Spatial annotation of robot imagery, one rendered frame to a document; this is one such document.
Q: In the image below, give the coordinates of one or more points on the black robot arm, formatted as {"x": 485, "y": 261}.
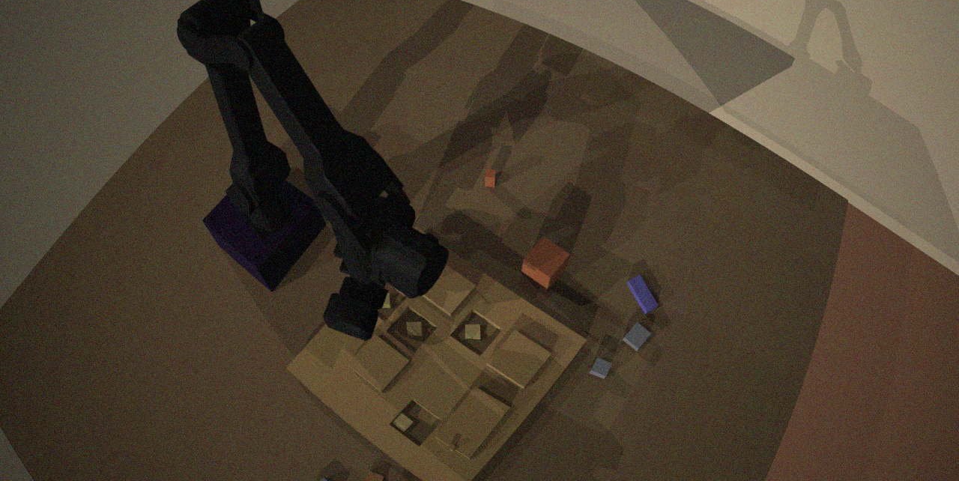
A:
{"x": 344, "y": 173}

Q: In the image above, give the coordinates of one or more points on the tan puzzle board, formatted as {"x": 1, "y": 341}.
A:
{"x": 466, "y": 397}

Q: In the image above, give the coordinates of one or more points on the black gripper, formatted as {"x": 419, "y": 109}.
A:
{"x": 354, "y": 310}

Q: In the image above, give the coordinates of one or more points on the blue rectangular block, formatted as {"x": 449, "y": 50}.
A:
{"x": 642, "y": 294}

